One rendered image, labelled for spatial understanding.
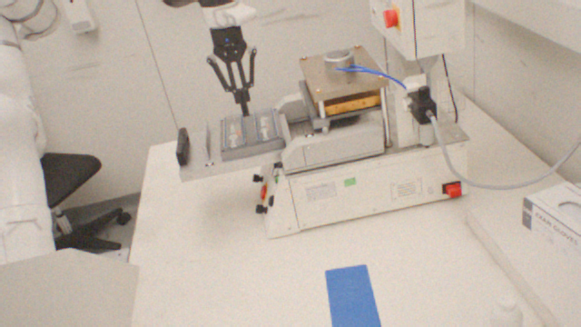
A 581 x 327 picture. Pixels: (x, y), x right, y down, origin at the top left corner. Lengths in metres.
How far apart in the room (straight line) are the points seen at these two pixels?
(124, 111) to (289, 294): 1.92
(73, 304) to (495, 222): 0.92
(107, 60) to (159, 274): 1.66
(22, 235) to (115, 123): 1.82
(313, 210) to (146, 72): 1.70
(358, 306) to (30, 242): 0.70
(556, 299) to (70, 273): 0.91
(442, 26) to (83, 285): 0.91
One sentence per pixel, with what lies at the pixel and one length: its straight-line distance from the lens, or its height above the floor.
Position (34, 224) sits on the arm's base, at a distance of 1.25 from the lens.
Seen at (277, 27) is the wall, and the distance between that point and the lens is 2.81.
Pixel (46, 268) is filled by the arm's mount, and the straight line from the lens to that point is 1.10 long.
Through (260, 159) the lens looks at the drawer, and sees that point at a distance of 1.33.
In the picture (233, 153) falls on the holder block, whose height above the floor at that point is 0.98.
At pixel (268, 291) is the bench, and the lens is 1.25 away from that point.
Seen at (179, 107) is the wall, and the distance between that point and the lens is 2.92.
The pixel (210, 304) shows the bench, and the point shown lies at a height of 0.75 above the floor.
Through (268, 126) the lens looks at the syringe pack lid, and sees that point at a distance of 1.38.
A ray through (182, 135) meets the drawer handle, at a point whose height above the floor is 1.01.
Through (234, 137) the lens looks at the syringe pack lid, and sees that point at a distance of 1.37.
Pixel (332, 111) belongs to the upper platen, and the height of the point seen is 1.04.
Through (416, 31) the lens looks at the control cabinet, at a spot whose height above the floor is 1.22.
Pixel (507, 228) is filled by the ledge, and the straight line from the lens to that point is 1.29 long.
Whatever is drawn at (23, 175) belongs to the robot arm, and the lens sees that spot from 1.28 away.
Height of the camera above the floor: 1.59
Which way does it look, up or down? 30 degrees down
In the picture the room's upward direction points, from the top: 12 degrees counter-clockwise
